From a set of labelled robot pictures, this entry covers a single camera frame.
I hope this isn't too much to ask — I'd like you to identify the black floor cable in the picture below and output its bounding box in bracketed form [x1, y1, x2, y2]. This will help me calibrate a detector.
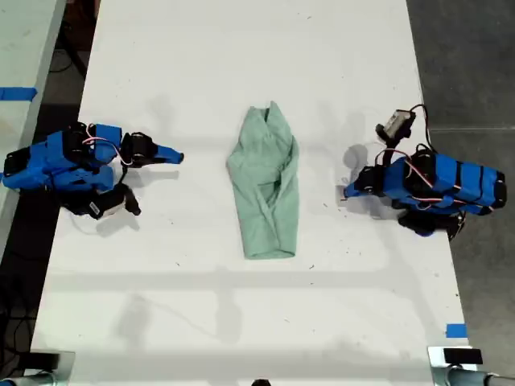
[48, 15, 89, 80]

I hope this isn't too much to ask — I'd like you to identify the white side table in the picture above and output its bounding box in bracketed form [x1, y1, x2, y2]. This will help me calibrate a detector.
[0, 0, 68, 246]

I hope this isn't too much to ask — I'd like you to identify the small black box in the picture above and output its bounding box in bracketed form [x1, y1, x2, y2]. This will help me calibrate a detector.
[443, 347, 484, 365]

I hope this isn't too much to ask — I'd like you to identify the camera black stalk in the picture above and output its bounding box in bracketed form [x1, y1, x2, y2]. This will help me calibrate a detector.
[376, 135, 405, 166]
[114, 160, 132, 190]

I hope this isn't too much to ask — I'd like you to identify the pale green T-shirt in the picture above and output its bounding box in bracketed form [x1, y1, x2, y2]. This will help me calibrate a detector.
[225, 100, 302, 261]

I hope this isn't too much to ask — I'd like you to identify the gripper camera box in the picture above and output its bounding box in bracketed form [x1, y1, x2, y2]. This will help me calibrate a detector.
[375, 109, 417, 142]
[84, 183, 142, 221]

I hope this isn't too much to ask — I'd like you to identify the metal table bracket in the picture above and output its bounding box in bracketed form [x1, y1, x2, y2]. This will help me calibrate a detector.
[28, 349, 76, 386]
[427, 344, 490, 386]

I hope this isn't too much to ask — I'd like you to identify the grey metal pipe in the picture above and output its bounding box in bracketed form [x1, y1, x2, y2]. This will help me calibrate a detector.
[0, 370, 56, 386]
[446, 364, 515, 386]

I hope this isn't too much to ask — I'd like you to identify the arm red white wire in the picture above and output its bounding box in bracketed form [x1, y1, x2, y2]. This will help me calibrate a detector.
[80, 123, 134, 166]
[401, 154, 468, 207]

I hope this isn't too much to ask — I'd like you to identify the long blue tape strip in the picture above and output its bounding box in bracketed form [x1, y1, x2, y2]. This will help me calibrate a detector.
[0, 85, 39, 102]

